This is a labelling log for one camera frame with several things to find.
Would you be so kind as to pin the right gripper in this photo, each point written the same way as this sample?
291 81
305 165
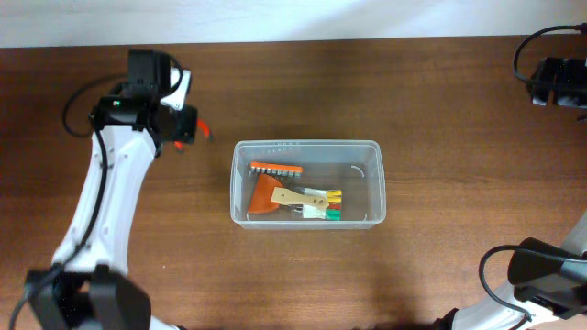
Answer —
567 71

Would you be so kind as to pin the orange scraper wooden handle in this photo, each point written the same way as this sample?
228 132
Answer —
269 195

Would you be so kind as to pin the clear pack coloured plugs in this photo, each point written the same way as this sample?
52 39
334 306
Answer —
329 207

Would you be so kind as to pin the orange socket rail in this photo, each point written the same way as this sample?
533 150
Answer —
276 170

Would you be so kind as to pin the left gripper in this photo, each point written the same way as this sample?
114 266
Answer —
190 129

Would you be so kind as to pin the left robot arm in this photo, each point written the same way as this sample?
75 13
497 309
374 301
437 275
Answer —
86 285

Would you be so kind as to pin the orange handled pliers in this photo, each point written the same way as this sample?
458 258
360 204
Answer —
201 126

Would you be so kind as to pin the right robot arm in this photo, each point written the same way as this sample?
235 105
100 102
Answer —
544 283

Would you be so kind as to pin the clear plastic container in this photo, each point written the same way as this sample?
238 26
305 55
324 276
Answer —
353 166

